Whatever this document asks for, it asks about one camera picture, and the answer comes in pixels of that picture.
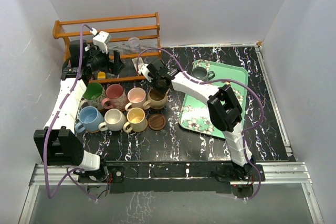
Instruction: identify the white green small box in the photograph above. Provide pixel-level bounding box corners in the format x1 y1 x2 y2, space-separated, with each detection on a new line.
132 57 144 74

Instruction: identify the green floral tray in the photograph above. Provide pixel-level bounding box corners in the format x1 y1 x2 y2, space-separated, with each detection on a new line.
179 60 248 138

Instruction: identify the black front base frame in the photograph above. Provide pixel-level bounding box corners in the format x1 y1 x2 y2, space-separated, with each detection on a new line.
79 161 265 194

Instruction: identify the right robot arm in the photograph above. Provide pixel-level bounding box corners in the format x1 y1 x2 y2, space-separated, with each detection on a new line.
138 59 255 180

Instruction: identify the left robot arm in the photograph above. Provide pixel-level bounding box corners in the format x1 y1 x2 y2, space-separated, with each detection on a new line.
34 40 123 182

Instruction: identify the white beige mug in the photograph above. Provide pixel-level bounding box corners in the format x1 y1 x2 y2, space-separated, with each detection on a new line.
98 109 126 132

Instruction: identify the maroon mug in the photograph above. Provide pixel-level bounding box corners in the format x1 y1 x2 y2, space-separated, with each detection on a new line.
101 84 128 111

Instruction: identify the clear plastic cup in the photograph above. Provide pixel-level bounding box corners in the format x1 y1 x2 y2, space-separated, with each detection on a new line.
128 37 141 53

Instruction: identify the yellow mug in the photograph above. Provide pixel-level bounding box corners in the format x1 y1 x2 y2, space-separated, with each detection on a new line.
123 108 148 133

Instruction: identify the green mug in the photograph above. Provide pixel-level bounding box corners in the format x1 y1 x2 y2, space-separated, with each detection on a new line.
79 82 107 111

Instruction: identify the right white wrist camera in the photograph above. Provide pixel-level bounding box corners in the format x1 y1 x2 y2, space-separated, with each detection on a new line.
138 63 153 82

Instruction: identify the wooden shelf rack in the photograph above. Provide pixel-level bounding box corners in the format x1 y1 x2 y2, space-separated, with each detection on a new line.
52 13 160 84

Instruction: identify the yellow small block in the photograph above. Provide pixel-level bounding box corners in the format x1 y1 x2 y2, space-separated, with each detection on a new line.
97 71 106 80

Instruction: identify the blue mug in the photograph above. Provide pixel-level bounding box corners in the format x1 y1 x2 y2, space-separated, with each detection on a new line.
75 106 104 133

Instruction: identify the tan brown mug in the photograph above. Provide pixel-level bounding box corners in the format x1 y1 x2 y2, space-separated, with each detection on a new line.
142 88 167 110

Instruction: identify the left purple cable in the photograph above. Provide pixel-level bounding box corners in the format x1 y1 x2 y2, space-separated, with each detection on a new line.
43 23 97 200

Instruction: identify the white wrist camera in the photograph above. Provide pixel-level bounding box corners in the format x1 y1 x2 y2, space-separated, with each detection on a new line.
92 29 111 54
138 63 153 82

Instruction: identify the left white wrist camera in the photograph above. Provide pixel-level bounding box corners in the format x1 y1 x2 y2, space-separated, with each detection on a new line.
92 29 111 54

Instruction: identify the purple cable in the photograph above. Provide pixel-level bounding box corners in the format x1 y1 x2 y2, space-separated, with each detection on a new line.
43 23 97 200
137 47 265 200

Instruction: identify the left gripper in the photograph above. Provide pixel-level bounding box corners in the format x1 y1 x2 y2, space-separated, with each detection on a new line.
86 42 125 76

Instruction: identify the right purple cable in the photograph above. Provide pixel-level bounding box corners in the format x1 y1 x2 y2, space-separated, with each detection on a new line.
137 47 265 200

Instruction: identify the grey mug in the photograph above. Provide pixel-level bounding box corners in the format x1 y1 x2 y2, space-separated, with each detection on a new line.
191 67 215 82

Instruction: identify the pink mug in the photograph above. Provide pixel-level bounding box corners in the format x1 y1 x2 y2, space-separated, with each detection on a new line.
124 88 146 111

